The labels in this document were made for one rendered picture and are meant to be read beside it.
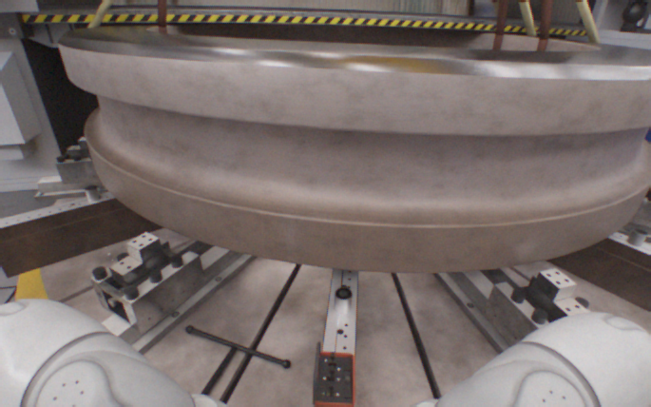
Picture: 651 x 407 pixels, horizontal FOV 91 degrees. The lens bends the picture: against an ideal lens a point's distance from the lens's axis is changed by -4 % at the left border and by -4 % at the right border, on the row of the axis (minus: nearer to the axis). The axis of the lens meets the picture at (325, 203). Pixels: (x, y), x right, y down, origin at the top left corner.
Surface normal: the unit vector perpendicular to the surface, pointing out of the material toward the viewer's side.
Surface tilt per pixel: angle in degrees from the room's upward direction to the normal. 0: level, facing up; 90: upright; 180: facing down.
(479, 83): 90
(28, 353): 20
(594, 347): 2
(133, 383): 58
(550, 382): 27
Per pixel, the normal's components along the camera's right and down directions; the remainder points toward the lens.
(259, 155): -0.28, 0.47
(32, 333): 0.00, -0.86
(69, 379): 0.04, -0.59
